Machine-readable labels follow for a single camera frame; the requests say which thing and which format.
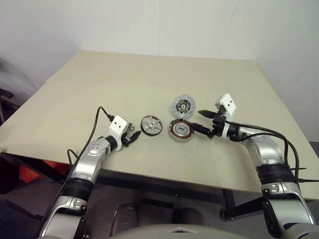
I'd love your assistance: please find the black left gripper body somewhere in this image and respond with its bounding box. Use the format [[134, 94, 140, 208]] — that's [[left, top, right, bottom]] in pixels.
[[121, 131, 134, 149]]

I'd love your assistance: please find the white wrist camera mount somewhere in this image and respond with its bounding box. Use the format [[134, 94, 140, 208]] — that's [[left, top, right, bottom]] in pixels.
[[109, 116, 129, 151], [214, 93, 237, 138]]

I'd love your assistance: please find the silver spoked motor rotor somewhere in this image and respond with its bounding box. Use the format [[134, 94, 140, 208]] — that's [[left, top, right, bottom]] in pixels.
[[140, 116, 163, 137]]

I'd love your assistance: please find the grey robot torso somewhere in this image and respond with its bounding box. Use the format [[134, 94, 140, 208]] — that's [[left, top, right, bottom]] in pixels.
[[116, 218, 270, 239]]

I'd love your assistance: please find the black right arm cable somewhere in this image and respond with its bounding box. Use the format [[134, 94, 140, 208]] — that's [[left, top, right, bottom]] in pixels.
[[223, 119, 319, 184]]

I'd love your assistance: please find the dark rounded shape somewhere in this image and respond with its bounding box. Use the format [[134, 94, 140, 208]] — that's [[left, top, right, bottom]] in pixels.
[[111, 203, 139, 236]]

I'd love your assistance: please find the motor stator with copper windings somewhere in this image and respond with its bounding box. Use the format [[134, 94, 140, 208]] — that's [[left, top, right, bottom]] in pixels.
[[168, 119, 196, 144]]

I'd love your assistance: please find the black table leg frame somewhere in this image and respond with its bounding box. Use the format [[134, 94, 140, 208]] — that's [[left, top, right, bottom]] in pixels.
[[219, 189, 265, 222]]

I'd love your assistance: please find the orange object under table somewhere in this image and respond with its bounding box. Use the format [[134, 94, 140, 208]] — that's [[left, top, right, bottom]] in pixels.
[[18, 159, 73, 185]]

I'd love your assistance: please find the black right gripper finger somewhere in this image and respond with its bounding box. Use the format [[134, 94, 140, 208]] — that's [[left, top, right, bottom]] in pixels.
[[190, 123, 214, 139], [198, 110, 219, 119]]

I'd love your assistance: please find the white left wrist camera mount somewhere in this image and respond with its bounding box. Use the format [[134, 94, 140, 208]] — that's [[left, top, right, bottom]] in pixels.
[[109, 116, 129, 151]]

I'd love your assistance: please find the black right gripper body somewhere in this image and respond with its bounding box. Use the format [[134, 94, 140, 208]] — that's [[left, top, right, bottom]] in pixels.
[[211, 109, 227, 138]]

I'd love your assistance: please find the motor end cap circuit board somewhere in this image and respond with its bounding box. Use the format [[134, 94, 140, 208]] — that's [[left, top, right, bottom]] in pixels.
[[171, 94, 197, 117]]

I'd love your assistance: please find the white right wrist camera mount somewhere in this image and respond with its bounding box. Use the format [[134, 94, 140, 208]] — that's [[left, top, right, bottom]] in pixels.
[[214, 93, 237, 138]]

